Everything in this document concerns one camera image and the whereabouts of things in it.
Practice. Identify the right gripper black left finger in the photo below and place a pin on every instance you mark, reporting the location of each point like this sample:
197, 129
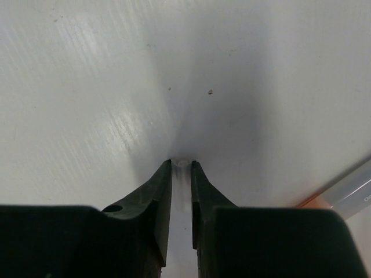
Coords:
128, 238

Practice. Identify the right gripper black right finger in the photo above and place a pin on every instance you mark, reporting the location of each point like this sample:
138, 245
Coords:
233, 241

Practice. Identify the orange highlighter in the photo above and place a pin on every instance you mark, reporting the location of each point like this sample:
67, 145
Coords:
349, 195

